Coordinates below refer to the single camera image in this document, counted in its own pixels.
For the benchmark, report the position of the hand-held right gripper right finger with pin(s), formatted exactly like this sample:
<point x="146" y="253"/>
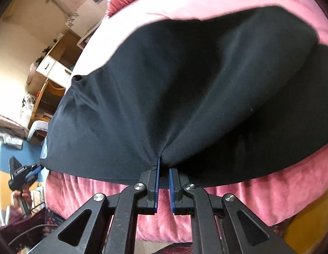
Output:
<point x="171" y="187"/>

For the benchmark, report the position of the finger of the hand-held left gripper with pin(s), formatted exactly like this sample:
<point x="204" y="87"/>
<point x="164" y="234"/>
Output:
<point x="36" y="174"/>
<point x="35" y="168"/>

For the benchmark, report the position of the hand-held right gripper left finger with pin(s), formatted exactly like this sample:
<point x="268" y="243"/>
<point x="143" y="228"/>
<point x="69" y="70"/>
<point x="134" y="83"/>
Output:
<point x="157" y="174"/>

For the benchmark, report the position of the black pants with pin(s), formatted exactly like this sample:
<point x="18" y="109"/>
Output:
<point x="179" y="84"/>

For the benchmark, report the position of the person's left hand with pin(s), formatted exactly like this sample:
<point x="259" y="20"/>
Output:
<point x="26" y="194"/>

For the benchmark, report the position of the white plastic chair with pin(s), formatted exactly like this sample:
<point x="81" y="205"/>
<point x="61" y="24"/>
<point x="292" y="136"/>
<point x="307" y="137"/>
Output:
<point x="37" y="128"/>

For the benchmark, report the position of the dark floral bed sheet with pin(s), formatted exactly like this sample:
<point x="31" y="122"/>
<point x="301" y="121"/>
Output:
<point x="54" y="221"/>

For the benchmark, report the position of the clear plastic bags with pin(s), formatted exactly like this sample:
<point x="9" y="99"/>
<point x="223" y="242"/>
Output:
<point x="27" y="108"/>

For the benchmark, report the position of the pink fleece blanket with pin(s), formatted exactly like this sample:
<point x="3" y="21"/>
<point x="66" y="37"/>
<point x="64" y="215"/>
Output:
<point x="259" y="203"/>

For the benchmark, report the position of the white drawer unit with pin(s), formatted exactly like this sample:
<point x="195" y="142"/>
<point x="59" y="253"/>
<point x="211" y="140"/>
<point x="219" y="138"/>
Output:
<point x="54" y="70"/>

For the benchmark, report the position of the wooden desk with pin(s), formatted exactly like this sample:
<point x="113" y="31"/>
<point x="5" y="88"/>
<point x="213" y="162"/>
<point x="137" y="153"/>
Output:
<point x="60" y="47"/>

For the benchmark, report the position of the yellow cloth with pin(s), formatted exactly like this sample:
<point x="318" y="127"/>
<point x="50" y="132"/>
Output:
<point x="312" y="230"/>

